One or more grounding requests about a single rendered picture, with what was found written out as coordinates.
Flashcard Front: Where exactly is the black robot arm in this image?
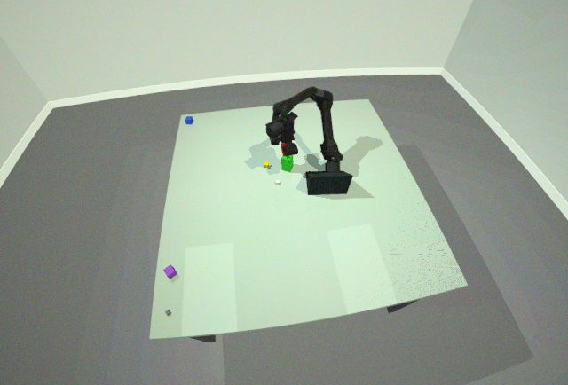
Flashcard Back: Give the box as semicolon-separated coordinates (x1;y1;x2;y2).
265;86;343;173

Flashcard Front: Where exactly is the purple cube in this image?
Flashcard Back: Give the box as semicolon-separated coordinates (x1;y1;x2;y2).
163;265;177;279

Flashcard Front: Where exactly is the green block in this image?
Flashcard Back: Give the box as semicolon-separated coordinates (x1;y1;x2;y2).
282;161;294;172
281;155;293;167

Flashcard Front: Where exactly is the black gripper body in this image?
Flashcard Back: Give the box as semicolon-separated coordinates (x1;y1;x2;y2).
281;130;298;156

